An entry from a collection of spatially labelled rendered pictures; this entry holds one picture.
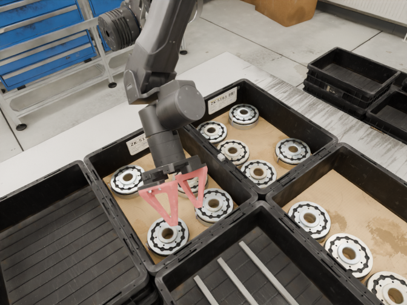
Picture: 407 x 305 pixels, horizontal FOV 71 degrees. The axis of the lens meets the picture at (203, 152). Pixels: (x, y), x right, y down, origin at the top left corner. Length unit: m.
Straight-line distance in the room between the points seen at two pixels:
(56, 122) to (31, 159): 1.36
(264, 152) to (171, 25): 0.56
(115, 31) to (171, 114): 1.09
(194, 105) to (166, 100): 0.04
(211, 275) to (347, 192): 0.43
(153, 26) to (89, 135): 0.85
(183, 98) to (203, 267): 0.43
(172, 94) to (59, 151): 0.87
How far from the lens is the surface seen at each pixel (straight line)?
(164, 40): 0.48
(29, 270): 0.85
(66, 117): 2.64
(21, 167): 1.28
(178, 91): 0.44
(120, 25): 1.51
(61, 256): 0.83
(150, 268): 0.63
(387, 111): 1.98
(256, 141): 0.94
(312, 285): 0.74
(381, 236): 0.85
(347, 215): 0.84
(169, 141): 0.49
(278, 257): 0.74
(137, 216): 0.81
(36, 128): 2.67
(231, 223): 0.67
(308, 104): 1.33
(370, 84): 1.95
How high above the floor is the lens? 1.51
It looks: 48 degrees down
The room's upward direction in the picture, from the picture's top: 5 degrees counter-clockwise
